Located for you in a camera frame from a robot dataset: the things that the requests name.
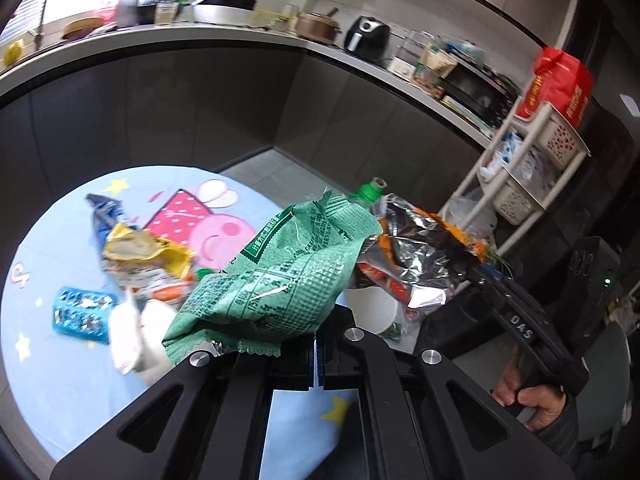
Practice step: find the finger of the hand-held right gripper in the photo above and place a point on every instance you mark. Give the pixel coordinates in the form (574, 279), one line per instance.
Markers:
(475, 265)

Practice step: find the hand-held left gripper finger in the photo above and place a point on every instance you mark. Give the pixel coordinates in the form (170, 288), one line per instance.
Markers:
(315, 367)
(323, 367)

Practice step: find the silver orange foil wrapper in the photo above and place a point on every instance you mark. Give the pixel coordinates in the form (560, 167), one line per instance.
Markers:
(415, 260)

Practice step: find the white paper bucket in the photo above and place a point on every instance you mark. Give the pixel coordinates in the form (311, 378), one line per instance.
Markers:
(370, 310)

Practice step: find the green snack wrapper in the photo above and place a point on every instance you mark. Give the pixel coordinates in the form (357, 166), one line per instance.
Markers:
(280, 270)

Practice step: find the white orange snack wrapper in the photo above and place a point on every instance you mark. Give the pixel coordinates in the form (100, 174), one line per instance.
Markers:
(160, 290)

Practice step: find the clear plastic bag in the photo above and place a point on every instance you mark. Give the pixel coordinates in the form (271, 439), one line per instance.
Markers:
(132, 335)

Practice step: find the yellow snack wrapper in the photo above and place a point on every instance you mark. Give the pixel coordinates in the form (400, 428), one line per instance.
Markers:
(150, 252)

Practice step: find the blue penguin snack wrapper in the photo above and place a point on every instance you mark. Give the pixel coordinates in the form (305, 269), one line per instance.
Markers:
(102, 212)

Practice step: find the person's right forearm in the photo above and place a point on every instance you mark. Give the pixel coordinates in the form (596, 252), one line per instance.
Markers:
(575, 435)

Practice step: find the person's right hand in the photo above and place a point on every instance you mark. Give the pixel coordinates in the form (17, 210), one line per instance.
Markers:
(537, 405)

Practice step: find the white storage rack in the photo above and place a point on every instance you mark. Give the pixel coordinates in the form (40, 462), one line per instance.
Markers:
(520, 200)

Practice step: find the green plastic bottle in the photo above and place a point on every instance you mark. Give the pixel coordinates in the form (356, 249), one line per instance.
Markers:
(371, 194)

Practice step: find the green bottle cap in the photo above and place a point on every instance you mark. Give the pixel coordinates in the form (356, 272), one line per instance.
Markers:
(204, 274)

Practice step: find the black microwave oven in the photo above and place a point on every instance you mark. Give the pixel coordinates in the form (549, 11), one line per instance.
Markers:
(480, 92)

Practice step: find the red gift bag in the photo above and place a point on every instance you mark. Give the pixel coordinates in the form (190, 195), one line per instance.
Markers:
(560, 87)

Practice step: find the snack bags on counter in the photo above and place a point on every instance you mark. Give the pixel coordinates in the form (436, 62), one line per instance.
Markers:
(435, 65)

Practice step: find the blue blister pack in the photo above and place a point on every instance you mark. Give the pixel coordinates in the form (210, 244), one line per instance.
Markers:
(80, 315)

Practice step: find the black air fryer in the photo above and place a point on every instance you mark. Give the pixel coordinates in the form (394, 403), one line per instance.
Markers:
(367, 37)

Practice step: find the blue cartoon tablecloth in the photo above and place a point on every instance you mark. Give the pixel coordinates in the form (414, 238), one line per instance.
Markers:
(60, 400)

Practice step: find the dark kitchen cabinets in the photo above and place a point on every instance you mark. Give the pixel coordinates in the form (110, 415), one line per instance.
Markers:
(200, 105)

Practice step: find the brown cooking pot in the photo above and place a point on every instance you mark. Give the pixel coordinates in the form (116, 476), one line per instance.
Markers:
(317, 25)

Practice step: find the white rice cooker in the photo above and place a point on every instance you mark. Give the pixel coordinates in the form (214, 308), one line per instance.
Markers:
(225, 2)

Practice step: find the clear plastic cup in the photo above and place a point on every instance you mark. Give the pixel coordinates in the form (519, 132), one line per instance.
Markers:
(166, 12)

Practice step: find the black pot with lid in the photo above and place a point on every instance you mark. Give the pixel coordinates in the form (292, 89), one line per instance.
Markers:
(152, 7)

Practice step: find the pink bottle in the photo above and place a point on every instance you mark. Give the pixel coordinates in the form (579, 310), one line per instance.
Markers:
(107, 14)

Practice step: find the brown wooden bowl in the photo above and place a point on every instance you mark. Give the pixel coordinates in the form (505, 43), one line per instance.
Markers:
(82, 28)

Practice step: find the yellow sponge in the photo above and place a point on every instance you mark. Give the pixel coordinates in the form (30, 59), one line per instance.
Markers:
(12, 52)

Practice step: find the steel kitchen faucet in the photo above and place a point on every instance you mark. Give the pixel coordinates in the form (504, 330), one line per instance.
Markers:
(42, 10)

